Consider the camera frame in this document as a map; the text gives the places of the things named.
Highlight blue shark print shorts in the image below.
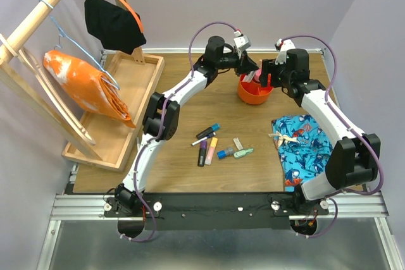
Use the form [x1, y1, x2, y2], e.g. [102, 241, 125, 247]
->
[269, 114, 333, 192]

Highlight aluminium rail frame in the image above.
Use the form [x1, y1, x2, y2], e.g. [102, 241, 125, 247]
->
[37, 193, 404, 269]

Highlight purple cap black highlighter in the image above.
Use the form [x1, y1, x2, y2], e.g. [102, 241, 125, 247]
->
[197, 140, 208, 167]

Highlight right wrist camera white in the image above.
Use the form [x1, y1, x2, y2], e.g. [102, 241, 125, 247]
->
[275, 39, 296, 64]

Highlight white marker thin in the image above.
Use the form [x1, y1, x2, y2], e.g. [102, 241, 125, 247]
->
[191, 132, 216, 146]

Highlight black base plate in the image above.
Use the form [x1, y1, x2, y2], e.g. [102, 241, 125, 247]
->
[104, 189, 328, 237]

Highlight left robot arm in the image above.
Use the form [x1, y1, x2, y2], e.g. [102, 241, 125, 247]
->
[114, 32, 258, 216]

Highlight yellow cap pink highlighter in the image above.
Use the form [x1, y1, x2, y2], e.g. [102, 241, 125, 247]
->
[204, 137, 218, 166]

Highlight green highlighter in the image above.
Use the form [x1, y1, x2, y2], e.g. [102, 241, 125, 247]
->
[233, 148, 254, 159]

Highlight blue cap grey glue stick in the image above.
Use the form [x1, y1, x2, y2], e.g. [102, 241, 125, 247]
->
[217, 147, 235, 159]

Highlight pink cap glue stick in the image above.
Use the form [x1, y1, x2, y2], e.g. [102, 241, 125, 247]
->
[253, 69, 261, 83]

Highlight wooden clothes rack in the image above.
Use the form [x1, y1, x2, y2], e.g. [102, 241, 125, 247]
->
[1, 0, 144, 161]

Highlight small beige eraser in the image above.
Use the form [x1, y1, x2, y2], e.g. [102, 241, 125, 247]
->
[233, 138, 243, 150]

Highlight black cloth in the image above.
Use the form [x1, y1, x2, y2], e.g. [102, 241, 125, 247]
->
[84, 0, 146, 54]

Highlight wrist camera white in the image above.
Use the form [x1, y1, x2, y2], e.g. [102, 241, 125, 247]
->
[275, 39, 296, 64]
[234, 30, 251, 58]

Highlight orange round organizer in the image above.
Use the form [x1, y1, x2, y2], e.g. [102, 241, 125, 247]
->
[237, 75, 273, 105]

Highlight wooden tray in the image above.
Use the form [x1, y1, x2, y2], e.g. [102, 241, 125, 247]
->
[62, 50, 165, 171]

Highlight blue wire hanger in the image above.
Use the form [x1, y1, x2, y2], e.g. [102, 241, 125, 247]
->
[49, 15, 120, 90]

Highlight blue cap black highlighter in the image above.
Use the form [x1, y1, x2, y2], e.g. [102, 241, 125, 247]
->
[196, 123, 220, 139]

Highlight blue cap white marker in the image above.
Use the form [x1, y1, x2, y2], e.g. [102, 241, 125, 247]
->
[243, 71, 256, 83]

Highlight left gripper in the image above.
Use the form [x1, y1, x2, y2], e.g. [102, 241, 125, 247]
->
[214, 48, 257, 77]

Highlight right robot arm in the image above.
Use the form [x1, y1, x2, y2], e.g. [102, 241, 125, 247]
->
[259, 49, 383, 214]

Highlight orange tie-dye cloth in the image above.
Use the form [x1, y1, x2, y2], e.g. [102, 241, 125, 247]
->
[43, 50, 135, 128]

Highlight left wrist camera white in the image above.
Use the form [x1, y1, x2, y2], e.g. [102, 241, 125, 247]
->
[234, 30, 251, 58]

